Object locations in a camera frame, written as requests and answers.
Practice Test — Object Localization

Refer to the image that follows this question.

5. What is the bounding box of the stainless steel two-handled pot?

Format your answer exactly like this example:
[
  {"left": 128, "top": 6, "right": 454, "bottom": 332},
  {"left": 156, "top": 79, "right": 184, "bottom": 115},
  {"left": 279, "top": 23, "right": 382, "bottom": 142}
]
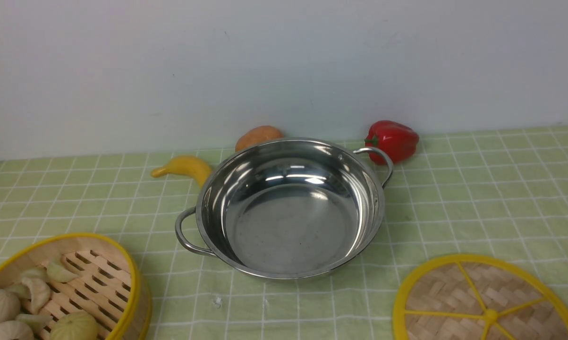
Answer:
[{"left": 175, "top": 138, "right": 394, "bottom": 280}]

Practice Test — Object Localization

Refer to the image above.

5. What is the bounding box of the pale green dumpling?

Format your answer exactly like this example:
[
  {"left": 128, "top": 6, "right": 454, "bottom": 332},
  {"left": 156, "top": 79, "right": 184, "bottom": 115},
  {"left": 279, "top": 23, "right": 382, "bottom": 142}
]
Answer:
[
  {"left": 46, "top": 261, "right": 79, "bottom": 283},
  {"left": 15, "top": 314, "right": 53, "bottom": 333},
  {"left": 18, "top": 267, "right": 50, "bottom": 283}
]

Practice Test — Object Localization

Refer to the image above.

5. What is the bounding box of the white folded dumpling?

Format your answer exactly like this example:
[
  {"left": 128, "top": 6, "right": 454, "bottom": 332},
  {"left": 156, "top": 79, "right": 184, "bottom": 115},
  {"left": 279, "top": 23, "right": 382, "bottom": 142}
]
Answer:
[{"left": 21, "top": 276, "right": 51, "bottom": 315}]

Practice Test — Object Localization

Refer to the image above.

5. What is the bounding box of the green round bun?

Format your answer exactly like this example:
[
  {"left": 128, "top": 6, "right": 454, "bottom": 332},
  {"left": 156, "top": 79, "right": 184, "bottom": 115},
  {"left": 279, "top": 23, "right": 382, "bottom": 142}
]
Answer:
[{"left": 49, "top": 311, "right": 100, "bottom": 340}]

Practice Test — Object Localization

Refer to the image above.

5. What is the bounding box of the woven bamboo steamer lid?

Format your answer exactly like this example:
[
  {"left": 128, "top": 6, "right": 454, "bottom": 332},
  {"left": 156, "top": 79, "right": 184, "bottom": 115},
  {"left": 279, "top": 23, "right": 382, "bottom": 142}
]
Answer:
[{"left": 392, "top": 254, "right": 568, "bottom": 340}]

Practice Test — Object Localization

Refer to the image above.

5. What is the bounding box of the red bell pepper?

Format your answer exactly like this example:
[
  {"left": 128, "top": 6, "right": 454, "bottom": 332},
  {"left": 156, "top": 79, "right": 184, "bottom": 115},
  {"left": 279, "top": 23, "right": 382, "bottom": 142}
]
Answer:
[{"left": 365, "top": 120, "right": 420, "bottom": 164}]

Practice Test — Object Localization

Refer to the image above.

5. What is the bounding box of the orange round fruit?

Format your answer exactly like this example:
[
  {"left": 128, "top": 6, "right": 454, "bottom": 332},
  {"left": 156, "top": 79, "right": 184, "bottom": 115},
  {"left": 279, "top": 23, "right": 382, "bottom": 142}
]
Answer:
[{"left": 235, "top": 125, "right": 284, "bottom": 152}]

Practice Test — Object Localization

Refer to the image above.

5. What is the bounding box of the green checkered tablecloth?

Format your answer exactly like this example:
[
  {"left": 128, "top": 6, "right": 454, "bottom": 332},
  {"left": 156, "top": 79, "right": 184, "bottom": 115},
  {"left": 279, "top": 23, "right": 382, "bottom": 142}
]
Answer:
[{"left": 0, "top": 127, "right": 568, "bottom": 340}]

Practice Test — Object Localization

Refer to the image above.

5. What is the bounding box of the bamboo steamer basket yellow rim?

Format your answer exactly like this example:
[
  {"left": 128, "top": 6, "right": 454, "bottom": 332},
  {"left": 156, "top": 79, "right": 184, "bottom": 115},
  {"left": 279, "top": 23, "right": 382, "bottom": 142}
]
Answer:
[{"left": 0, "top": 234, "right": 152, "bottom": 340}]

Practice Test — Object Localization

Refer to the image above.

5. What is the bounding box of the yellow banana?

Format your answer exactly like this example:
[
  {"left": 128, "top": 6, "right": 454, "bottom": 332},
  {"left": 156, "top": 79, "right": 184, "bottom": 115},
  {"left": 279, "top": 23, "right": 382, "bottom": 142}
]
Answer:
[{"left": 151, "top": 155, "right": 213, "bottom": 187}]

